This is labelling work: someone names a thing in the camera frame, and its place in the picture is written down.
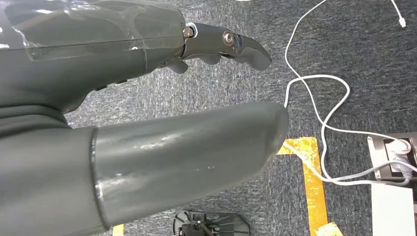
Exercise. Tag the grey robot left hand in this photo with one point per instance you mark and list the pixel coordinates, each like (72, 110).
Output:
(81, 65)

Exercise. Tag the yellow floor tape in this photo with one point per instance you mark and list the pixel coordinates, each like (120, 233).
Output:
(118, 230)
(314, 195)

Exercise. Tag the black ribbed plastic base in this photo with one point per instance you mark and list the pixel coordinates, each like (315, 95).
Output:
(224, 223)

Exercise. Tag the metal floor socket box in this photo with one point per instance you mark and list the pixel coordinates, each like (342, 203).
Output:
(378, 153)

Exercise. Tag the round white plug adapter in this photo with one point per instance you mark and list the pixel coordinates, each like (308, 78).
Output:
(399, 147)

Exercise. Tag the white flat board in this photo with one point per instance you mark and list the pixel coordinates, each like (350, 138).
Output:
(392, 211)

